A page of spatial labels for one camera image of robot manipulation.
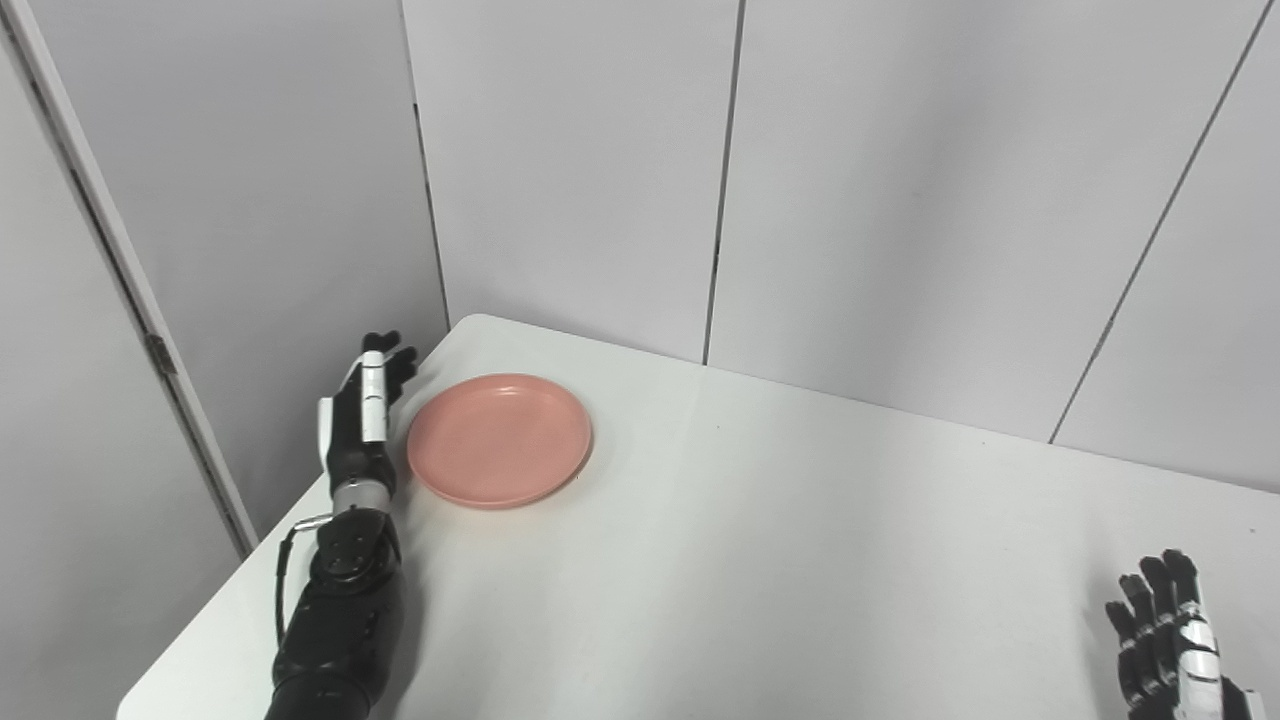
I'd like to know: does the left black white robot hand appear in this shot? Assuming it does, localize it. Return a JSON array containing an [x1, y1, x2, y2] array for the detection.
[[317, 331, 419, 501]]

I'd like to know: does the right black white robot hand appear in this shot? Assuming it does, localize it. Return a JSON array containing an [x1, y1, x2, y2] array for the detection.
[[1104, 548, 1266, 720]]

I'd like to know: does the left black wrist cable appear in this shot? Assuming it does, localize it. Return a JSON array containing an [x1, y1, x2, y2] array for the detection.
[[274, 512, 335, 651]]

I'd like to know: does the pink round plate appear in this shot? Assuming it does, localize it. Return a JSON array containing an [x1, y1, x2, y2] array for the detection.
[[406, 373, 594, 511]]

